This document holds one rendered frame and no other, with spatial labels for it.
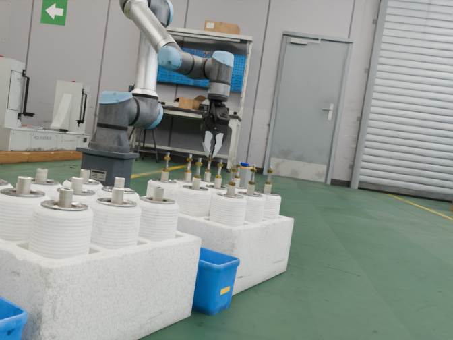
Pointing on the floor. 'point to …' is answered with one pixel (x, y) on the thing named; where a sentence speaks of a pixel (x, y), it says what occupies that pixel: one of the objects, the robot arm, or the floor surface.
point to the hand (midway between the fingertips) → (211, 154)
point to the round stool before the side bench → (144, 144)
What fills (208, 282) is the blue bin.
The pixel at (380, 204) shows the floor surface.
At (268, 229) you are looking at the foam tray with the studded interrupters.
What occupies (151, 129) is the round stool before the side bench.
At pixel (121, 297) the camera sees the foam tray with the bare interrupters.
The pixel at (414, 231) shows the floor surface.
